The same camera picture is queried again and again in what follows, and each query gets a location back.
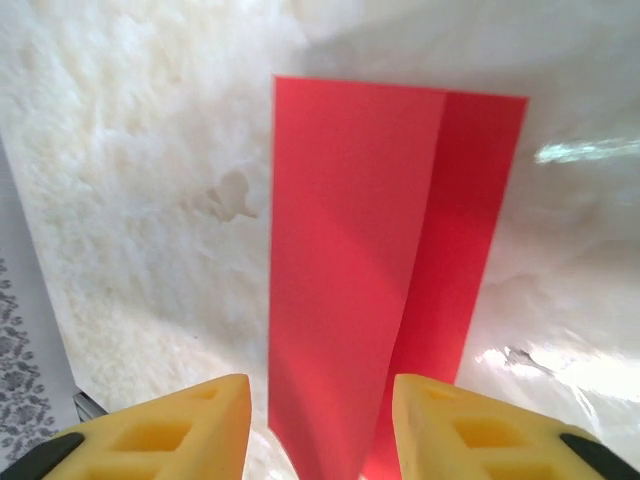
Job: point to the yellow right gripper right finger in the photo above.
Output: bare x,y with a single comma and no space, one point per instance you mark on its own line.
450,430

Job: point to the red cloth sheet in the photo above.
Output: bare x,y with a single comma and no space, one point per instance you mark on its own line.
345,250

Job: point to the thin aluminium table side rail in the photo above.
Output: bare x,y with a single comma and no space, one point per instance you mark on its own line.
90,406

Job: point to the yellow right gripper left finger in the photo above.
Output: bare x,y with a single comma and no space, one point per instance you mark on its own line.
200,430

